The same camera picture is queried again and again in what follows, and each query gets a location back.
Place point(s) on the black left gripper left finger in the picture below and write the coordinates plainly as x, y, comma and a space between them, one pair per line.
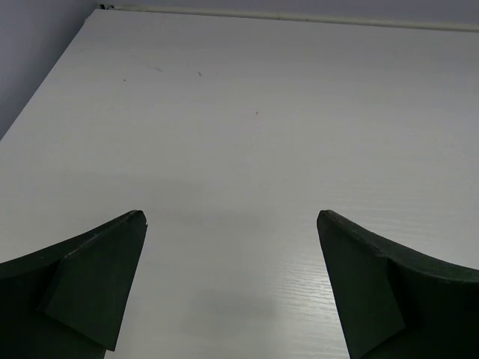
68, 300

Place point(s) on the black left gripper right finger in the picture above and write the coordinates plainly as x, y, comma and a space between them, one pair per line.
395, 302

